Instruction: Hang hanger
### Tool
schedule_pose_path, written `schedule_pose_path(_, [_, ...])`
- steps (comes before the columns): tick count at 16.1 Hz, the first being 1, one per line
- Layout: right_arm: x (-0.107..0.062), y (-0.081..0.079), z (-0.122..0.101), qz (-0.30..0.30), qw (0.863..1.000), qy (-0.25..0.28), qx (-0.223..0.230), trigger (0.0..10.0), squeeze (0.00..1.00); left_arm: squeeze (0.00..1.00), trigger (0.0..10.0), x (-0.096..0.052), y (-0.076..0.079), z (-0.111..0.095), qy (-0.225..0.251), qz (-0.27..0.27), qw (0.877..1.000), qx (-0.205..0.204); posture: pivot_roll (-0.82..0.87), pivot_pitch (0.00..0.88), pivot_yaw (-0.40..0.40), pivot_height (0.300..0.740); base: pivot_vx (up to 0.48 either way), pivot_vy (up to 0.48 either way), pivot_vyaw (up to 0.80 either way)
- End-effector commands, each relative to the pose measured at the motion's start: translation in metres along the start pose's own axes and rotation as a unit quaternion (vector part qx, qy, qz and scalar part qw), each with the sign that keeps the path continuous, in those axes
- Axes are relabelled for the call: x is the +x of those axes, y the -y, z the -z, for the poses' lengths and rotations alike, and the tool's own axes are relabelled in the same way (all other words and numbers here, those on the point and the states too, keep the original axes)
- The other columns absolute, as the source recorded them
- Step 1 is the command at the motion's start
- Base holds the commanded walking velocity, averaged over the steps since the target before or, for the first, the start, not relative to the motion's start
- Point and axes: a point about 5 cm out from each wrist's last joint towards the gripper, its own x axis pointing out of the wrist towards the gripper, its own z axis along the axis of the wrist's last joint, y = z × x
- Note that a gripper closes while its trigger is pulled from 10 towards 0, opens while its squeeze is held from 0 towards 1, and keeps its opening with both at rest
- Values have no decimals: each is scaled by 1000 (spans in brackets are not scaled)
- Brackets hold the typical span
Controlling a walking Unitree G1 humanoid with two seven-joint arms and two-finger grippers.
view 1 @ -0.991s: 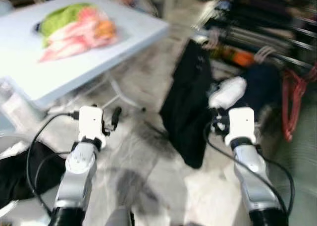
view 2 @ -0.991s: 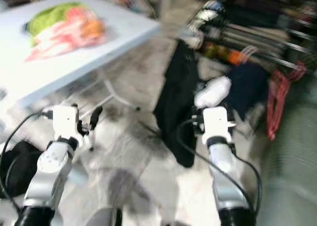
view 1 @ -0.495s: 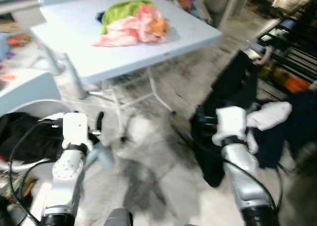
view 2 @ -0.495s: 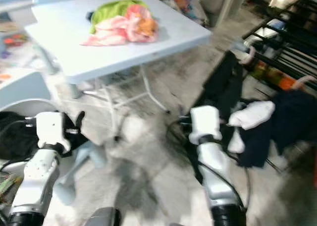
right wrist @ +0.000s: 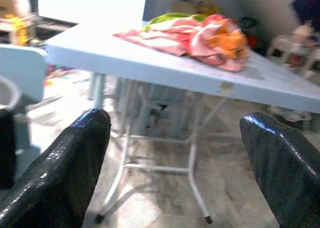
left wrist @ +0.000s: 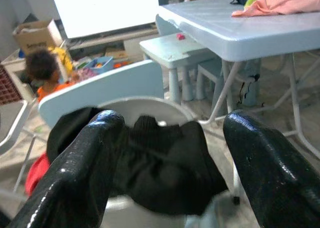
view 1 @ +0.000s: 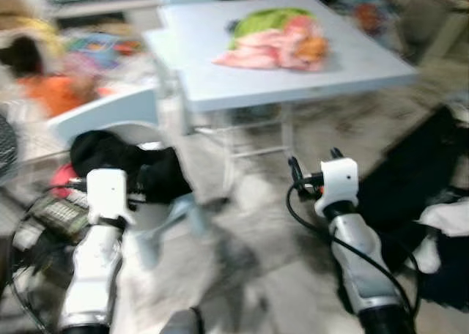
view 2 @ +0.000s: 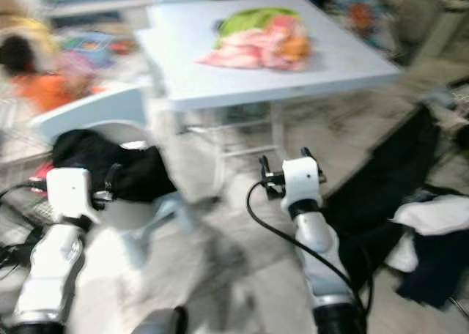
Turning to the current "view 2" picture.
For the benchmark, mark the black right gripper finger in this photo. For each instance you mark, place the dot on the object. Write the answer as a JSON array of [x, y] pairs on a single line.
[[264, 169]]

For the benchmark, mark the black garment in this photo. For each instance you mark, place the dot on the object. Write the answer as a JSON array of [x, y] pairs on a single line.
[[102, 151]]

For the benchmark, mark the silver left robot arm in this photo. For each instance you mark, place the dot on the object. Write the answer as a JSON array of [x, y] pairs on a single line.
[[51, 268]]

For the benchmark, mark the pale plastic chair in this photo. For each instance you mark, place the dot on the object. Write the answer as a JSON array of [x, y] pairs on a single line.
[[95, 110]]

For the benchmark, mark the pink garment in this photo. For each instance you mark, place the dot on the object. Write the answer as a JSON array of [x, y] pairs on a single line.
[[249, 52]]

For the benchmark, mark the child in orange shirt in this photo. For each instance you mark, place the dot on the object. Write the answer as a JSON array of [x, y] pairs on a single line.
[[47, 91]]

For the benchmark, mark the pale plastic folding table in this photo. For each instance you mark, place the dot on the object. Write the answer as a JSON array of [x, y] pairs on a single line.
[[344, 63]]

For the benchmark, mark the robot left leg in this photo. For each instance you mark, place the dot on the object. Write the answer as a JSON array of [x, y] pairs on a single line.
[[157, 323]]

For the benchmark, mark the green garment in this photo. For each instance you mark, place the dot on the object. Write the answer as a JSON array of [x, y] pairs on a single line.
[[253, 20]]

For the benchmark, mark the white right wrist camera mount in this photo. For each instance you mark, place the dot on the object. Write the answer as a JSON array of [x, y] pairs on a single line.
[[302, 182]]

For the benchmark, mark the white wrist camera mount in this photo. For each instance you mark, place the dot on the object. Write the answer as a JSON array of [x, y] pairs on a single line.
[[302, 182], [69, 195]]

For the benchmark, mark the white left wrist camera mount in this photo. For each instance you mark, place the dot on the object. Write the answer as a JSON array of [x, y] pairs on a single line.
[[69, 195]]

